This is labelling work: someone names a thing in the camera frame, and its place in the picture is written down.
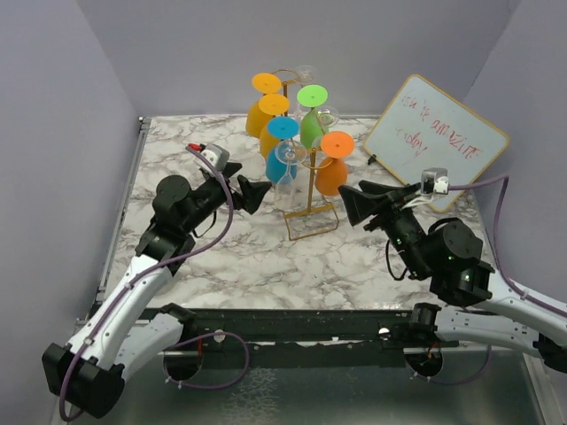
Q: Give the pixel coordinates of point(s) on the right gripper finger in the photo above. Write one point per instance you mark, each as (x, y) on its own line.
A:
(377, 189)
(359, 205)

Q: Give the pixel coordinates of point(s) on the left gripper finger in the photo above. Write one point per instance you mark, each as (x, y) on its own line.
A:
(251, 194)
(230, 169)

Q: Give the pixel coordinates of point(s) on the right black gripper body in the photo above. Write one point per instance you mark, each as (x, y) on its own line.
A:
(397, 222)

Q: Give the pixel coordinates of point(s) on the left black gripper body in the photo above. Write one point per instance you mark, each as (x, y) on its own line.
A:
(211, 195)

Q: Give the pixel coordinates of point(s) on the orange plastic wine glass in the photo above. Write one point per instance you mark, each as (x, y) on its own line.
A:
(332, 171)

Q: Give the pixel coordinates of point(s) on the blue plastic wine glass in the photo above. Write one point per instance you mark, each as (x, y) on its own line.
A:
(283, 129)

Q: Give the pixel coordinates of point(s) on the clear wine glass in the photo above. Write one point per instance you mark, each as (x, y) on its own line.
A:
(326, 117)
(290, 153)

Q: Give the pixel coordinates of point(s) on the yellow plastic wine glass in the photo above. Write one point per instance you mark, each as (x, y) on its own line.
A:
(267, 84)

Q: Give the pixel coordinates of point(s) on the green plastic wine glass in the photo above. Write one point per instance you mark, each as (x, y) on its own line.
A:
(311, 96)

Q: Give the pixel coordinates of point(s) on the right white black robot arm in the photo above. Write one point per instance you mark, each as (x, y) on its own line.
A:
(481, 304)

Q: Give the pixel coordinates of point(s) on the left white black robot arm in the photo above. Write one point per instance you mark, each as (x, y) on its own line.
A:
(89, 372)

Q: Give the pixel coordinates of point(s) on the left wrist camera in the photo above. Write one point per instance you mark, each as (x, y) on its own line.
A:
(213, 153)

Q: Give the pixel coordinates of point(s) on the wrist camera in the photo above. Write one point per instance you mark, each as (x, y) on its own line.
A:
(213, 153)
(434, 184)

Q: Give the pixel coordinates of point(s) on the gold wire glass rack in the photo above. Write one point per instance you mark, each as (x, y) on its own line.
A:
(309, 216)

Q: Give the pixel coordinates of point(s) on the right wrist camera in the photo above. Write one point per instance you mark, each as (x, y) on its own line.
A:
(434, 184)

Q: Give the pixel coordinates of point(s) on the small whiteboard yellow frame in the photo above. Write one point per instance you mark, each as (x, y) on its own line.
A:
(423, 127)

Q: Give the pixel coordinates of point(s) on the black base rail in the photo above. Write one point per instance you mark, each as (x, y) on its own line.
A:
(302, 338)

